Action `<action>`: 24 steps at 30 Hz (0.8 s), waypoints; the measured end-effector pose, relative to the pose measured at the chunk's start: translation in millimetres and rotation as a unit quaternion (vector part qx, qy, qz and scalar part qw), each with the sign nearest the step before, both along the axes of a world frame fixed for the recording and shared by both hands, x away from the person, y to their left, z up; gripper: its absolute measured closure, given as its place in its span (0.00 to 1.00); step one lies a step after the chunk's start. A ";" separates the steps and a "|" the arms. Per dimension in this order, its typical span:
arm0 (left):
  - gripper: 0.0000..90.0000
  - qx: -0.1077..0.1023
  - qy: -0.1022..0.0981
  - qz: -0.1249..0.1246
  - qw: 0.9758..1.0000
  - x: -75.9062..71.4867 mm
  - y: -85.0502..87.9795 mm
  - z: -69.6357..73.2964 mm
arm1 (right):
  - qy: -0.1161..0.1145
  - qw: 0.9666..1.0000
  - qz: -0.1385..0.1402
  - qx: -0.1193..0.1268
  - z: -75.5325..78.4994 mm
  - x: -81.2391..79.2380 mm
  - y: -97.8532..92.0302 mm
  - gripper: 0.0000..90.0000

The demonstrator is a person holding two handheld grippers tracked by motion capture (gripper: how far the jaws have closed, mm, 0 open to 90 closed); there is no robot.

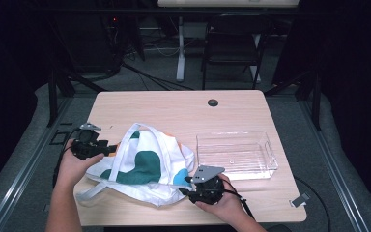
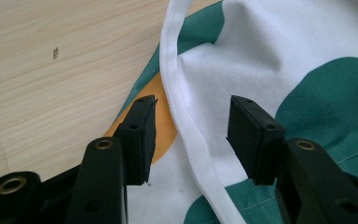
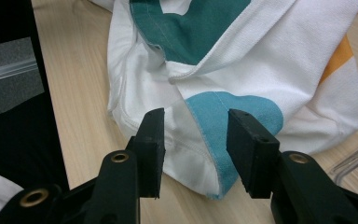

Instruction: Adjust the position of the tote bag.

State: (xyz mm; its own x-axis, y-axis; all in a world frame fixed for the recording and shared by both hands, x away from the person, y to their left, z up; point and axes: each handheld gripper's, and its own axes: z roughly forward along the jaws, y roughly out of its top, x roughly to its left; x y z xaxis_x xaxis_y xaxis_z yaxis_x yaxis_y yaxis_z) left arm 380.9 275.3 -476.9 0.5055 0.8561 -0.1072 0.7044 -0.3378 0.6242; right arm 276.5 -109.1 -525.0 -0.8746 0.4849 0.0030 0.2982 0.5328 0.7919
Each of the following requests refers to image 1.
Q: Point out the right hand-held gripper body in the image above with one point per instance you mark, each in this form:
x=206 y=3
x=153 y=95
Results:
x=207 y=190

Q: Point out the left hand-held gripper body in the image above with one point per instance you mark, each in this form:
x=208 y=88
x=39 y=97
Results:
x=87 y=146

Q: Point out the white tote bag green patches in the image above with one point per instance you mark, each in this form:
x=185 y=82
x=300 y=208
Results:
x=145 y=161

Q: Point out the clear plastic tray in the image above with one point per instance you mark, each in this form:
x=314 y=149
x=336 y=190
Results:
x=235 y=154

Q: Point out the person's left hand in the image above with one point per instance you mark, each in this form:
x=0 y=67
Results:
x=72 y=169

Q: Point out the person's right hand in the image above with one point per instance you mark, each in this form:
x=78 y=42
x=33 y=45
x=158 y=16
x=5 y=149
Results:
x=230 y=208

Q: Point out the black metal stand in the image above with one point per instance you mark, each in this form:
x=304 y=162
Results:
x=316 y=103
x=52 y=96

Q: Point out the grey table grommet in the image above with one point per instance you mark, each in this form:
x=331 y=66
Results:
x=213 y=102

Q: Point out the grey tape piece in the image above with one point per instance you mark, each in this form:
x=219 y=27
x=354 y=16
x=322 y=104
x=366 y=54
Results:
x=299 y=200

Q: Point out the dark box with red light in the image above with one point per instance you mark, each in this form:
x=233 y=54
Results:
x=90 y=42

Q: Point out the white desk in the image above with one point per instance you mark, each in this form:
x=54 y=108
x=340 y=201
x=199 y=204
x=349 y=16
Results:
x=181 y=48

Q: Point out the black folding chair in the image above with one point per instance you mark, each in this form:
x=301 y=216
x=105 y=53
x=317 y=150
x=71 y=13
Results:
x=232 y=48

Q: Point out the aluminium floor rail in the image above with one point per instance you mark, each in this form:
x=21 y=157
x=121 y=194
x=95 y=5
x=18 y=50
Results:
x=338 y=180
x=19 y=183

